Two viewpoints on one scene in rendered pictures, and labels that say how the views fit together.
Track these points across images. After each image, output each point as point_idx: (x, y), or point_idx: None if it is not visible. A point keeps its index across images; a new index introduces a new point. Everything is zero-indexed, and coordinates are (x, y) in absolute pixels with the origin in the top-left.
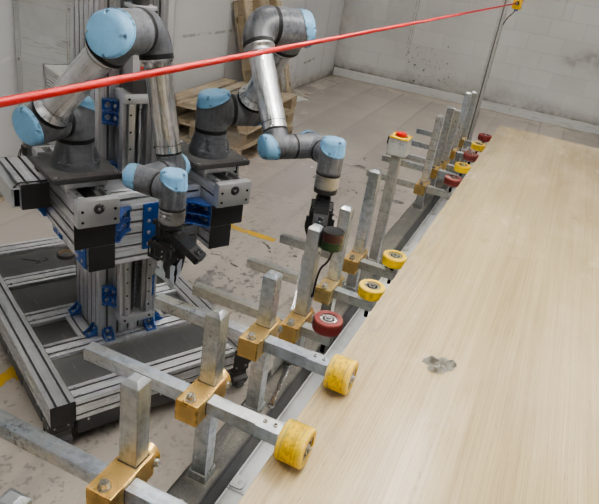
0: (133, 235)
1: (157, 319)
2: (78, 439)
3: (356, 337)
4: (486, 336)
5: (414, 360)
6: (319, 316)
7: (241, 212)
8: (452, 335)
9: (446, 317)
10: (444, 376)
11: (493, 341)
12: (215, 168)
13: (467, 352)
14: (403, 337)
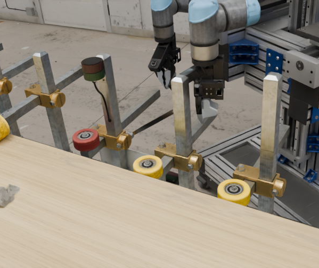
0: (260, 71)
1: None
2: (214, 192)
3: (57, 150)
4: (43, 246)
5: (17, 181)
6: (87, 130)
7: (318, 98)
8: (50, 215)
9: (86, 216)
10: None
11: (33, 251)
12: (312, 40)
13: (18, 222)
14: (52, 178)
